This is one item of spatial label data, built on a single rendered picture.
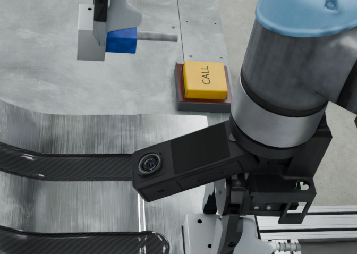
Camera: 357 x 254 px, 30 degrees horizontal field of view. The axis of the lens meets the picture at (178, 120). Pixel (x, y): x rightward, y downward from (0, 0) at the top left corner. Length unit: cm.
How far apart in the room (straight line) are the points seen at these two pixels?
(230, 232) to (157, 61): 47
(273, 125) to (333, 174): 152
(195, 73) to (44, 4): 29
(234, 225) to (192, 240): 10
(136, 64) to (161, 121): 21
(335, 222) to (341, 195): 36
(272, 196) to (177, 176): 9
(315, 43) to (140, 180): 22
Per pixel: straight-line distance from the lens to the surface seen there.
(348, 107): 49
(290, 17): 46
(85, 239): 74
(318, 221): 163
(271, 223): 159
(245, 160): 58
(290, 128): 53
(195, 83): 97
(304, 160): 60
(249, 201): 61
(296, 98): 50
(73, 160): 80
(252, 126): 53
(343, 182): 203
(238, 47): 231
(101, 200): 77
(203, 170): 58
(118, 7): 81
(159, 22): 111
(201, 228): 72
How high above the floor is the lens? 152
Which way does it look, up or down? 48 degrees down
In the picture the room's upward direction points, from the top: 12 degrees clockwise
